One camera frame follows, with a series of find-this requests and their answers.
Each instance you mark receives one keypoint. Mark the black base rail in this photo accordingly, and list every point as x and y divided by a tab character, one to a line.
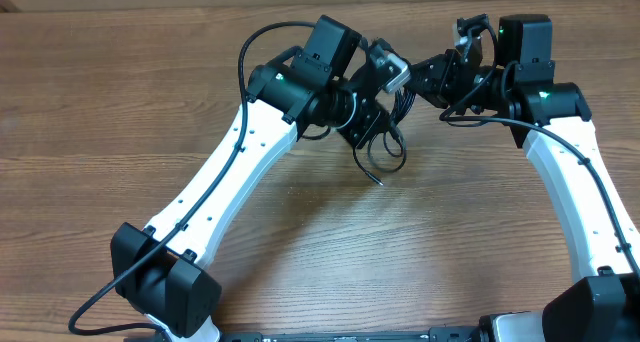
434	334

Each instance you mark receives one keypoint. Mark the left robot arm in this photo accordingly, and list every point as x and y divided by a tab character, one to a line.
332	81

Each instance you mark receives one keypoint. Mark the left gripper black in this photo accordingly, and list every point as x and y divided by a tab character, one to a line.
375	120

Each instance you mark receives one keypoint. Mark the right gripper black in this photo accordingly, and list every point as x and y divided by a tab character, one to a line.
435	87

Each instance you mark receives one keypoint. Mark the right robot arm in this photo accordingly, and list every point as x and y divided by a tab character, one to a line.
505	75

